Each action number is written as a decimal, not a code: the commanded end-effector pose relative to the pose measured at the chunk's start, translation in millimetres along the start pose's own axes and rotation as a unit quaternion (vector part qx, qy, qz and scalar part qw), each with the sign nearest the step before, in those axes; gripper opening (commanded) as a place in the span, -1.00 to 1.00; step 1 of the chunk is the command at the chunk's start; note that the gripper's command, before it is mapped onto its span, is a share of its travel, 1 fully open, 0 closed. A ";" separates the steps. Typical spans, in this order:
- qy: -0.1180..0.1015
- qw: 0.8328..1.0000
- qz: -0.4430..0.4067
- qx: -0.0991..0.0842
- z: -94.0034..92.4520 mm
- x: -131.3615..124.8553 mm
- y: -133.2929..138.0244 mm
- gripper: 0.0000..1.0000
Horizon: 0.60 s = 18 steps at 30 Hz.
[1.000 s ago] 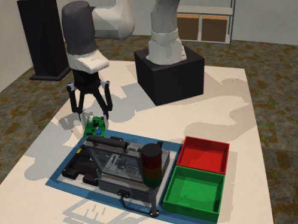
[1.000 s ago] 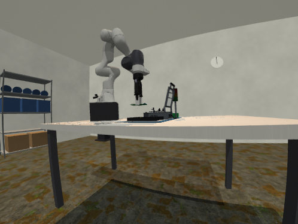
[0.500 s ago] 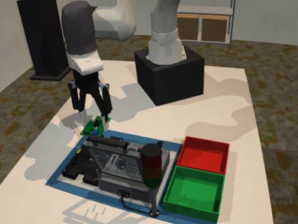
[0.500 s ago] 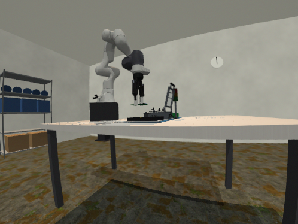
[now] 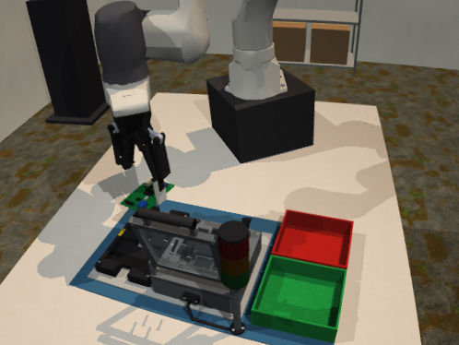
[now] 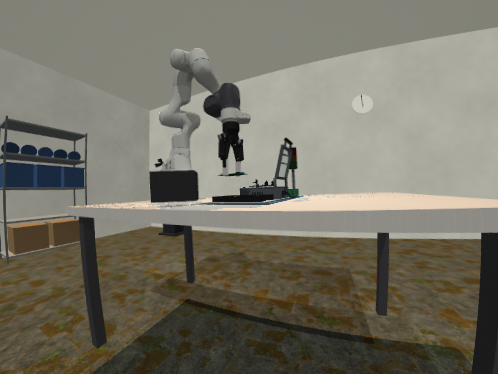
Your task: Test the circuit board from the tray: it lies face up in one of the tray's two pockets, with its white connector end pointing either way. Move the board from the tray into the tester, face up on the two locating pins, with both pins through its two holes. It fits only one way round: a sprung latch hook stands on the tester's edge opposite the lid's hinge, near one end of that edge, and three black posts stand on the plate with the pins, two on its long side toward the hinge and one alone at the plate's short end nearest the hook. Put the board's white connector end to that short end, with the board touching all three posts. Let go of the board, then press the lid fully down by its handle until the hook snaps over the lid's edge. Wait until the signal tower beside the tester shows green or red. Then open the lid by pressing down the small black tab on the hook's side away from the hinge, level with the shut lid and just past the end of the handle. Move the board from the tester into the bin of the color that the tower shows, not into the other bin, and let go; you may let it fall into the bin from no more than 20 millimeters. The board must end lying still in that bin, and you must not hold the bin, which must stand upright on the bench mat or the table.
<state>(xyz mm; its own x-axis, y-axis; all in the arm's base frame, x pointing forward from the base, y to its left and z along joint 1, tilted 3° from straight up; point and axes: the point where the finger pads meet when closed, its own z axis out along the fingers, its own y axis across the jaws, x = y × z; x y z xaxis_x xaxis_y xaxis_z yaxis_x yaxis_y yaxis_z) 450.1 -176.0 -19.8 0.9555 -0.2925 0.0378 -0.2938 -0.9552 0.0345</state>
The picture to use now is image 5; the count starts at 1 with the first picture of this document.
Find green circuit board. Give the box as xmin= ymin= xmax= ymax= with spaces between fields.
xmin=120 ymin=176 xmax=175 ymax=211

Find red open-top bin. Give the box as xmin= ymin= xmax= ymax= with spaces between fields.
xmin=272 ymin=209 xmax=354 ymax=269

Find green bin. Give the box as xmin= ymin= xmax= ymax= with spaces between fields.
xmin=251 ymin=255 xmax=347 ymax=343

